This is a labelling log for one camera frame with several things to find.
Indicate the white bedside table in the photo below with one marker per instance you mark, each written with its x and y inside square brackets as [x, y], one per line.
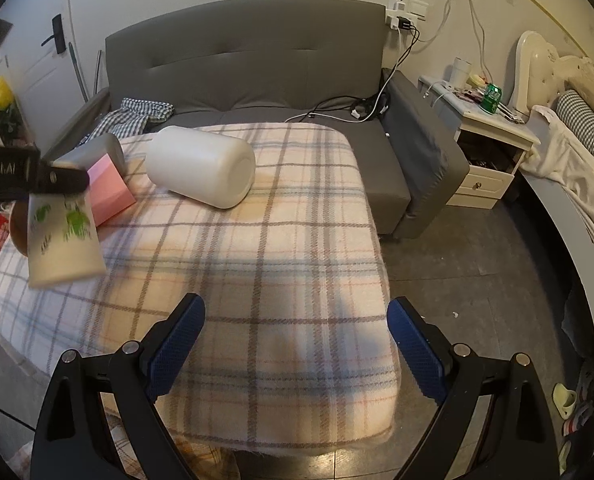
[494, 146]

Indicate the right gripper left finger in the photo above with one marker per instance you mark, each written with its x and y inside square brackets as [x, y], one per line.
[73, 439]

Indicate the striped pillow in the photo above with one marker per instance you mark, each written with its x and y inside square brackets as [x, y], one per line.
[578, 116]

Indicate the wall power socket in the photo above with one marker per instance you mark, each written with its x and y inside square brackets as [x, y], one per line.
[416, 8]

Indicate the cream bed headboard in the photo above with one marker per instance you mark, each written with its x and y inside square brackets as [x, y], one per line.
[542, 75]

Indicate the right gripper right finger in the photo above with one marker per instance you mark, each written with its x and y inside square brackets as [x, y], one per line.
[517, 440]

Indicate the black door handle lock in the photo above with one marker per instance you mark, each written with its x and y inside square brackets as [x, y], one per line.
[58, 35]

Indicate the white plain cup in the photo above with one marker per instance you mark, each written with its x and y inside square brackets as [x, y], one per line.
[208, 167]

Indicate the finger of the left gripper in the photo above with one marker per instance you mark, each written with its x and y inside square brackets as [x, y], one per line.
[53, 179]

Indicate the plaid blanket table cover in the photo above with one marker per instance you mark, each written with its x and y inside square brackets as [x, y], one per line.
[295, 357]

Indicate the grey fabric sofa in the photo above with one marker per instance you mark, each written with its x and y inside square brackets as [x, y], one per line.
[306, 61]

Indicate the white floral print cup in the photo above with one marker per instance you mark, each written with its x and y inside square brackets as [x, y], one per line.
[63, 245]

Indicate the green soda can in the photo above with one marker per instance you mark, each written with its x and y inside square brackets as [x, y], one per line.
[492, 95]

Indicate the grey cylindrical cup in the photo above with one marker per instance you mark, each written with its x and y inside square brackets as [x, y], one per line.
[86, 155]

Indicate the pink faceted cup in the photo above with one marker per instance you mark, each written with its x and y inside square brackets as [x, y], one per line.
[108, 193]

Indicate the white tumbler on nightstand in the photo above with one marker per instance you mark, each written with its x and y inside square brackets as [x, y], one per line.
[460, 71]

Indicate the brown paper cup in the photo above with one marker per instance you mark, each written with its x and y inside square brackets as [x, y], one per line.
[18, 226]

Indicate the green checked cloth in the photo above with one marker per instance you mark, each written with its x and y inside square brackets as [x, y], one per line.
[132, 118]

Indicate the white bed sheet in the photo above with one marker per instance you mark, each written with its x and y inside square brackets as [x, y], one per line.
[560, 157]

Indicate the green handled broom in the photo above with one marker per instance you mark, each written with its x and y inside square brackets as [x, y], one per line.
[77, 72]

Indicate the white door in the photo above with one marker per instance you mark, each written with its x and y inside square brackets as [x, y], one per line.
[43, 82]

